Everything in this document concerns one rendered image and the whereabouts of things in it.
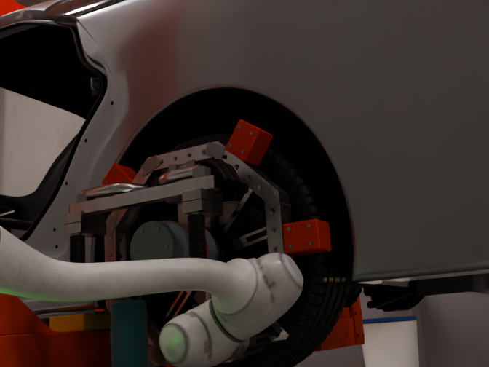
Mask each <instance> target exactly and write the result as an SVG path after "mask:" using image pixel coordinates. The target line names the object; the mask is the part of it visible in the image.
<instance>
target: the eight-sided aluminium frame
mask: <svg viewBox="0 0 489 367"><path fill-rule="evenodd" d="M226 146H227V145H226V144H224V143H221V142H220V141H216V142H212V143H210V142H208V143H206V144H203V145H200V146H194V147H191V148H187V149H181V150H178V151H173V152H170V153H166V154H160V155H154V156H153V157H148V158H147V160H146V161H145V162H144V164H142V165H141V169H140V170H139V172H138V174H137V175H136V176H135V178H134V179H133V181H132V183H134V184H145V185H149V186H159V177H160V176H161V175H162V174H164V173H166V172H169V170H168V165H173V164H177V166H178V165H184V164H186V161H189V160H193V159H195V160H196V163H198V162H200V161H201V160H203V159H221V160H223V161H224V162H225V163H228V164H230V165H232V166H233V168H234V169H235V171H236V173H237V174H238V176H239V179H240V181H241V182H242V183H244V184H248V187H249V188H250V189H251V190H252V191H253V192H255V193H256V194H257V195H258V196H259V197H260V198H261V199H262V200H264V202H265V211H266V230H267V240H268V250H269V253H282V254H286V253H285V251H284V242H283V232H282V225H283V224H288V223H292V218H291V209H290V208H291V207H292V206H291V204H290V195H289V194H288V193H286V192H285V191H284V190H283V188H281V187H279V186H277V185H276V184H275V183H274V182H273V181H272V180H271V179H269V178H268V177H267V176H266V175H264V174H263V173H262V172H261V171H259V169H257V168H256V167H255V166H254V165H251V164H249V163H247V162H244V161H242V160H241V159H240V158H238V157H236V156H235V155H233V154H232V153H230V152H228V151H226ZM145 206H146V205H141V206H137V207H133V208H125V209H121V210H115V211H112V212H111V214H110V215H108V218H107V220H106V225H107V226H106V235H105V236H104V241H105V262H115V261H130V228H131V226H132V225H133V224H134V222H135V221H136V219H137V218H138V216H139V215H140V213H141V212H142V210H143V209H144V207H145ZM286 255H288V256H289V257H290V258H291V259H292V260H293V261H294V262H295V255H291V254H286ZM121 300H132V298H131V297H124V298H117V299H106V307H107V308H108V310H109V312H110V314H111V308H110V304H111V303H112V302H113V301H121ZM147 324H148V359H149V360H151V362H152V363H153V364H154V365H155V366H164V365H165V363H167V361H166V359H165V357H164V356H163V354H162V351H161V349H160V346H159V334H160V332H159V330H158V329H157V328H156V327H155V326H154V324H153V323H152V322H151V321H150V320H149V319H148V318H147Z"/></svg>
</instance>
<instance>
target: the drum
mask: <svg viewBox="0 0 489 367"><path fill-rule="evenodd" d="M205 236H206V241H205V242H206V250H207V255H206V257H207V259H212V260H216V261H219V258H220V249H219V246H218V243H217V241H216V239H215V238H214V237H213V236H212V235H211V234H210V233H209V232H208V231H207V230H205ZM188 237H189V235H188V224H182V223H178V222H174V221H148V222H146V223H144V224H142V225H141V226H140V227H139V228H138V229H137V230H136V232H135V233H134V235H133V237H132V240H131V243H130V258H131V260H132V261H139V260H151V259H177V258H190V256H189V251H190V249H189V241H188Z"/></svg>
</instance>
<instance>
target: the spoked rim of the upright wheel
mask: <svg viewBox="0 0 489 367"><path fill-rule="evenodd" d="M248 189H249V192H248V193H245V194H244V196H243V198H242V199H241V201H240V202H239V204H238V205H237V207H236V209H235V210H234V212H233V213H232V215H231V217H230V219H229V220H228V221H227V223H226V225H225V226H224V227H220V226H219V216H216V217H211V218H206V219H205V229H206V230H207V231H208V232H209V233H210V234H211V235H212V236H213V237H214V238H215V239H216V241H217V243H218V244H219V245H222V246H223V247H224V248H225V249H226V251H227V255H228V257H227V261H226V263H227V262H228V261H230V260H232V259H238V258H240V259H245V250H246V249H248V248H251V247H253V246H256V245H259V244H261V243H263V242H266V241H268V240H267V234H266V235H264V236H262V237H259V238H257V239H254V240H251V241H250V239H252V238H254V237H257V236H259V235H261V234H264V233H267V230H266V226H264V227H262V228H260V229H257V230H255V231H253V232H250V233H247V234H244V235H242V236H240V237H239V236H238V235H237V234H236V233H235V232H233V231H232V230H233V229H234V227H235V226H236V224H237V222H238V221H239V219H240V218H241V216H242V214H243V213H244V212H245V210H246V208H247V206H248V205H249V204H250V202H251V200H252V199H253V197H254V196H255V192H253V191H252V190H251V189H250V188H248ZM148 221H174V222H178V204H173V205H171V204H168V203H166V201H163V202H156V203H151V204H147V205H146V206H145V207H144V209H143V211H142V213H141V214H140V218H139V219H138V223H137V226H136V227H135V232H136V230H137V229H138V228H139V227H140V226H141V225H142V224H144V223H146V222H148ZM135 232H134V233H135ZM218 233H220V237H219V238H218V237H217V234H218ZM196 292H197V291H194V290H190V291H173V292H166V293H155V294H149V295H142V296H136V299H143V300H144V301H145V302H147V305H146V314H147V318H148V319H149V320H150V321H151V322H152V323H153V324H154V326H155V327H156V328H157V329H158V330H159V332H160V331H161V329H162V328H163V327H164V325H165V324H167V323H168V322H169V321H170V320H171V319H173V318H174V317H177V316H178V315H181V314H185V313H186V312H187V311H188V310H190V309H193V307H192V306H191V303H190V301H191V300H192V299H193V297H194V295H195V293H196ZM209 299H211V294H210V293H207V292H205V302H206V301H208V300H209Z"/></svg>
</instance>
